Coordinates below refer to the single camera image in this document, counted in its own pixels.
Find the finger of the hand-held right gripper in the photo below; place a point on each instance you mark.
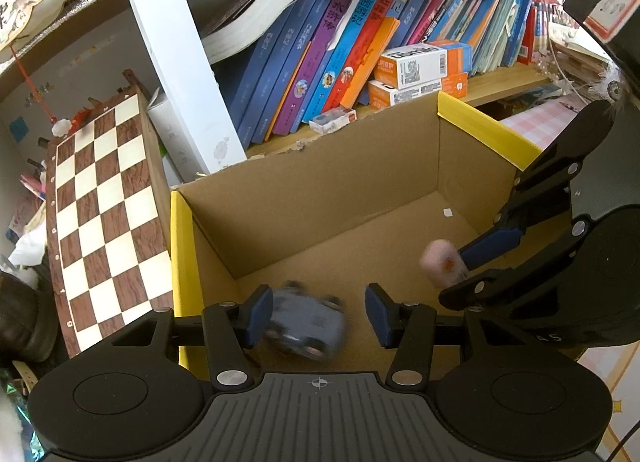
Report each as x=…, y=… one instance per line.
x=500, y=289
x=490, y=246

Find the row of colourful books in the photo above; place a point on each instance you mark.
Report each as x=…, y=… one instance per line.
x=320, y=42

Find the brown and cream chessboard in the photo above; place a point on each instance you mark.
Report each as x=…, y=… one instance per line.
x=100, y=222

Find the brown leather bag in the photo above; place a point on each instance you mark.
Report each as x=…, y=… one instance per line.
x=25, y=317

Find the wooden cloud-shaped plaque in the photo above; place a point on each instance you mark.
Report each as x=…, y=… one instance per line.
x=20, y=2

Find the red paper ornament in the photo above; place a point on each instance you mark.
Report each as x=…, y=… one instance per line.
x=85, y=115

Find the small white packet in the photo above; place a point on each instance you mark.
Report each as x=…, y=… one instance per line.
x=332, y=120

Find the fluffy pendant with metal bell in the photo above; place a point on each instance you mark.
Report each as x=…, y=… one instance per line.
x=616, y=88

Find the white crumpled tissue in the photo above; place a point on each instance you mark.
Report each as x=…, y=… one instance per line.
x=27, y=247

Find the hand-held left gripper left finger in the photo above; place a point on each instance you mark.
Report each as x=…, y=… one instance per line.
x=260, y=316

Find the pink checkered tablecloth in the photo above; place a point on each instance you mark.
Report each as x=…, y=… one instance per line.
x=540, y=120

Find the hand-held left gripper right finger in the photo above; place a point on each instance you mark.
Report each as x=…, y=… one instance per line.
x=377, y=316

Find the cardboard box with yellow edges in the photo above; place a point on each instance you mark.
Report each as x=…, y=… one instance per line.
x=320, y=222

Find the orange and white carton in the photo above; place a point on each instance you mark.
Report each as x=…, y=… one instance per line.
x=420, y=65
x=415, y=92

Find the pile of thin booklets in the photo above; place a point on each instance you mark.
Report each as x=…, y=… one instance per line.
x=580, y=60

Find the white bookshelf post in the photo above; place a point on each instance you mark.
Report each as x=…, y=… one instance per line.
x=175, y=62

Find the pink toy block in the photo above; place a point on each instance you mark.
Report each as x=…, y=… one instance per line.
x=442, y=262

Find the plain white carton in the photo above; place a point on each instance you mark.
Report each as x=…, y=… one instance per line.
x=172, y=132

